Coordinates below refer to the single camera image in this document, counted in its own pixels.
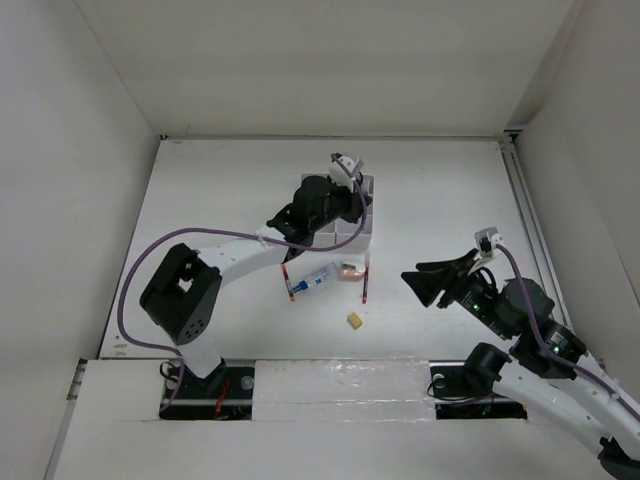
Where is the metal rail right side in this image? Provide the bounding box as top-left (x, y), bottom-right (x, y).
top-left (498, 130), bottom-right (573, 330)

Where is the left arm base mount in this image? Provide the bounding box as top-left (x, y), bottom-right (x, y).
top-left (159, 361), bottom-right (256, 421)

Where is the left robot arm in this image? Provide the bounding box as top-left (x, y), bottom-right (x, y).
top-left (139, 173), bottom-right (373, 397)

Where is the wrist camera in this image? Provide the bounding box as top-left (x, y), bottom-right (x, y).
top-left (474, 227), bottom-right (503, 261)
top-left (329, 153), bottom-right (364, 191)

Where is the yellow eraser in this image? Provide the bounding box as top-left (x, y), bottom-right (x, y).
top-left (347, 313), bottom-right (363, 330)

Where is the clear blue glue bottle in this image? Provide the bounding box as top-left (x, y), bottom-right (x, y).
top-left (292, 263), bottom-right (338, 294)

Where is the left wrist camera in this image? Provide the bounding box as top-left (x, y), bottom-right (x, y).
top-left (329, 153), bottom-right (364, 191)

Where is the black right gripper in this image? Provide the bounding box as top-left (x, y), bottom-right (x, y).
top-left (398, 247), bottom-right (513, 339)

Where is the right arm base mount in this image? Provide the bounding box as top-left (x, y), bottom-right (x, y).
top-left (426, 343), bottom-right (528, 420)

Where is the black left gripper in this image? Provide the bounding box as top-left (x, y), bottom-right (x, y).
top-left (309, 175), bottom-right (371, 233)

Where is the white right organizer bin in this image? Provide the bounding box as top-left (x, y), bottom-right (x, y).
top-left (335, 175), bottom-right (375, 251)

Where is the metal front rail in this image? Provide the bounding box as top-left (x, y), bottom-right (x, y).
top-left (67, 357), bottom-right (531, 407)

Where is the red pen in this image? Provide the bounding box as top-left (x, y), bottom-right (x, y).
top-left (280, 263), bottom-right (295, 303)
top-left (361, 251), bottom-right (371, 304)

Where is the metal rail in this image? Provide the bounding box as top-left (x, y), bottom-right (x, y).
top-left (498, 130), bottom-right (573, 330)
top-left (67, 357), bottom-right (531, 407)

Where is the pink white stapler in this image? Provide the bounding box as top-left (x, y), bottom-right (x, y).
top-left (339, 262), bottom-right (366, 281)

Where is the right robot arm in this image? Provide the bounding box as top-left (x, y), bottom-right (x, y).
top-left (401, 249), bottom-right (639, 479)

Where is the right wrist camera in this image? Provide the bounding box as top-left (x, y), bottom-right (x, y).
top-left (474, 227), bottom-right (503, 261)

